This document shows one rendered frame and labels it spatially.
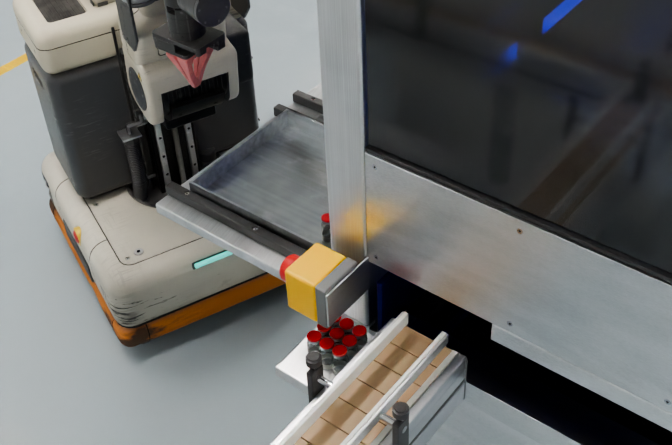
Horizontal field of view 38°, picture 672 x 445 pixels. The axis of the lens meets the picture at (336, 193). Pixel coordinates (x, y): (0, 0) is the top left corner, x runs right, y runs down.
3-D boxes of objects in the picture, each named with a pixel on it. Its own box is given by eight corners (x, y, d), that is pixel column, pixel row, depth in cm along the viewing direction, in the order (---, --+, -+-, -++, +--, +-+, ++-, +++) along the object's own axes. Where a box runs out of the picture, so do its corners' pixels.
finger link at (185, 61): (192, 100, 154) (184, 49, 148) (160, 86, 157) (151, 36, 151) (221, 80, 158) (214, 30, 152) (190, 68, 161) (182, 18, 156)
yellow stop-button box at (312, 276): (359, 298, 135) (358, 261, 130) (327, 329, 130) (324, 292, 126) (317, 276, 138) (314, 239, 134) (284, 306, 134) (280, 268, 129)
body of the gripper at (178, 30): (198, 60, 147) (191, 17, 143) (152, 42, 153) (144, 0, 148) (227, 42, 151) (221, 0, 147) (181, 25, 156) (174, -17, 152)
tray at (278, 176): (441, 189, 164) (442, 173, 162) (351, 278, 149) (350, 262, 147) (287, 124, 181) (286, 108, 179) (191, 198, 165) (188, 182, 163)
